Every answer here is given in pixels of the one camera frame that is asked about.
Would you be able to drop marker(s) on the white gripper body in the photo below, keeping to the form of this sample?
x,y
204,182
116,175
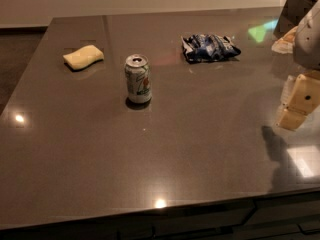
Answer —
x,y
308,40

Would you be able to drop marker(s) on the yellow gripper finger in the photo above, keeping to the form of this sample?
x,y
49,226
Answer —
x,y
304,99
287,89

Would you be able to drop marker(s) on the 7up soda can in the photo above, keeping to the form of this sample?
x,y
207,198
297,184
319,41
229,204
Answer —
x,y
137,72

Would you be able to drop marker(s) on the crumpled white wrapper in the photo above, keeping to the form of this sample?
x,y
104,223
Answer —
x,y
285,44

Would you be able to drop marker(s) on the dark box in corner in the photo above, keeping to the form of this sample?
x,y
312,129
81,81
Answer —
x,y
292,13

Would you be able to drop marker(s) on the blue chip bag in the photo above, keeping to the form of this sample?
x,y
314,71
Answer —
x,y
200,48

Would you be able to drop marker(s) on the dark cabinet drawers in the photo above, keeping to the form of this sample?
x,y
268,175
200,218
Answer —
x,y
294,216

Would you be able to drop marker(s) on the yellow sponge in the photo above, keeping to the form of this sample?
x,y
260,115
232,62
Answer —
x,y
83,57

